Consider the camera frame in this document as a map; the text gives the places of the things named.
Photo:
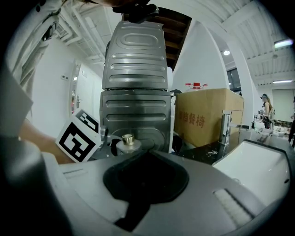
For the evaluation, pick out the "white ceramic sink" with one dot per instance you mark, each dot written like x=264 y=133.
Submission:
x=253 y=166

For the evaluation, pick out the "dark window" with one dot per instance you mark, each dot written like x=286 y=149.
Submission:
x=234 y=80

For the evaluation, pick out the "round ceiling light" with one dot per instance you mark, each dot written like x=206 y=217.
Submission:
x=226 y=52

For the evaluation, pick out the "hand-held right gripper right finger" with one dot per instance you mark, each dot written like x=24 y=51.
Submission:
x=196 y=207

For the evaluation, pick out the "table with tableware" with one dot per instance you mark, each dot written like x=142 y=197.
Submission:
x=276 y=132

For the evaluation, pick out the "round white metal-lidded container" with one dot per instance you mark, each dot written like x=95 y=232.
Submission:
x=129 y=146

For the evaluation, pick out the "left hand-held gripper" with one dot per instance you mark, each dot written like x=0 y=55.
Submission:
x=78 y=138

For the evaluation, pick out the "person's grey paw-print shirt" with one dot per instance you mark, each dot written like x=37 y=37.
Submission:
x=30 y=46

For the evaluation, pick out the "black head-worn camera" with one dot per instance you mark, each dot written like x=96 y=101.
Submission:
x=138 y=12

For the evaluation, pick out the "person's left forearm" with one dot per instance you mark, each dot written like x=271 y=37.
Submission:
x=41 y=143

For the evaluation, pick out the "chrome faucet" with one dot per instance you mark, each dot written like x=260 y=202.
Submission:
x=225 y=129

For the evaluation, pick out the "large cardboard box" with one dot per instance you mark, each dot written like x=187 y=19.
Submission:
x=207 y=119

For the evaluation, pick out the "white door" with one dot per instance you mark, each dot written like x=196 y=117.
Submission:
x=77 y=87

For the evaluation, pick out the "grey washing machine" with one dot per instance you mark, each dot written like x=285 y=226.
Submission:
x=136 y=57
x=138 y=110

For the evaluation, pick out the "ceiling light tube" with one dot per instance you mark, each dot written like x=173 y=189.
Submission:
x=282 y=81
x=283 y=43

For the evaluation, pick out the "white light switch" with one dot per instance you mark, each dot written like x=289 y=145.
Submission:
x=64 y=77

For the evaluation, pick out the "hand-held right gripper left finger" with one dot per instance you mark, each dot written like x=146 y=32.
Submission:
x=92 y=184

